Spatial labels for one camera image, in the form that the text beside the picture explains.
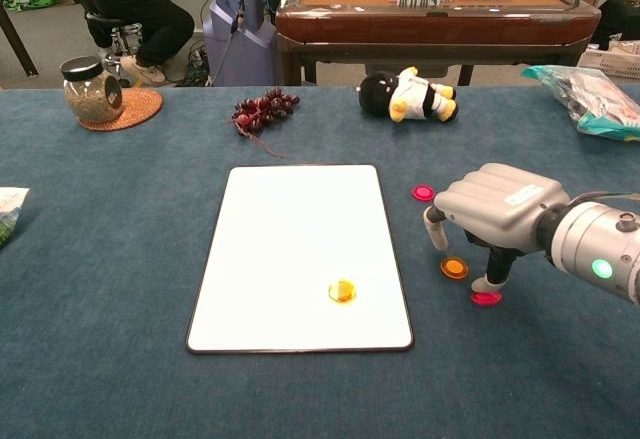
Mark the orange woven coaster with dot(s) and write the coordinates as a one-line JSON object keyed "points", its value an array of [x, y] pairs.
{"points": [[142, 106]]}

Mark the white snack bag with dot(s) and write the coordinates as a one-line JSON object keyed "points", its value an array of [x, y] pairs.
{"points": [[10, 214]]}

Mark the brown mahjong table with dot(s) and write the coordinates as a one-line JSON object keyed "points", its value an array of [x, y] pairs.
{"points": [[425, 26]]}

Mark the orange disc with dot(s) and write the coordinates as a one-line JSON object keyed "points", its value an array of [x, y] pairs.
{"points": [[454, 268], [342, 291]]}

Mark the white magnetic board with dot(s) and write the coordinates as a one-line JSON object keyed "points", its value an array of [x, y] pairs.
{"points": [[280, 259]]}

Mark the dark table leg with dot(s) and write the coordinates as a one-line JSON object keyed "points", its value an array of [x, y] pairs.
{"points": [[20, 44]]}

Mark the black chrome stool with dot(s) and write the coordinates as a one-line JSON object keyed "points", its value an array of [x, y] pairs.
{"points": [[107, 21]]}

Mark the seated person in black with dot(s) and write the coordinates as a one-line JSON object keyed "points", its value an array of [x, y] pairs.
{"points": [[145, 14]]}

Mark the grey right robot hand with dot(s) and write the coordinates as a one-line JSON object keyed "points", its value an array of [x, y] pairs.
{"points": [[500, 204]]}

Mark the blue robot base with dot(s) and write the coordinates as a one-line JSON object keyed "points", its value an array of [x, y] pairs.
{"points": [[240, 49]]}

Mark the glass jar black lid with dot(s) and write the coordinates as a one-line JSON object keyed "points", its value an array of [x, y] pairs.
{"points": [[92, 96]]}

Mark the black bag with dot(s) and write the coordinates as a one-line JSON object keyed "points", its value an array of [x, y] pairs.
{"points": [[620, 19]]}

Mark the teal clear snack bag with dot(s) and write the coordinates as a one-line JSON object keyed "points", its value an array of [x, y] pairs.
{"points": [[575, 89]]}

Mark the red grape bunch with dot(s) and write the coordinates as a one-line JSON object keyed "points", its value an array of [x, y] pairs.
{"points": [[265, 106]]}

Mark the white plastic basket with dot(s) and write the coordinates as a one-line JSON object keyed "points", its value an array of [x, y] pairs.
{"points": [[610, 61]]}

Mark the black headed plush doll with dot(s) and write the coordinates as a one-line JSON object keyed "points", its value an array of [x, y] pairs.
{"points": [[380, 94]]}

